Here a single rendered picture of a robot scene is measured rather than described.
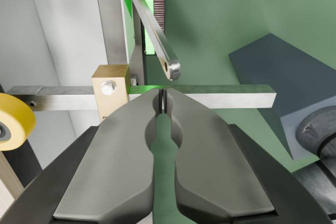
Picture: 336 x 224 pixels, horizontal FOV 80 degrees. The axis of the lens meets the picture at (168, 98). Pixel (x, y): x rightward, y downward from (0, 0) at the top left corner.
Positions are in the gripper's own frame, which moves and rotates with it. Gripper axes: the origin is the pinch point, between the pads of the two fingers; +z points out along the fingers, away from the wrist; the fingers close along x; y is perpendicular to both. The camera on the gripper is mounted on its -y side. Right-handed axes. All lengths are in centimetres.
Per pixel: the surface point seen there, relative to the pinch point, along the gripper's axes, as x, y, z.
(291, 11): 69, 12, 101
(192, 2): 16, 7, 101
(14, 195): -26.7, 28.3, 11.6
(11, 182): -26.7, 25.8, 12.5
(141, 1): -1.6, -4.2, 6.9
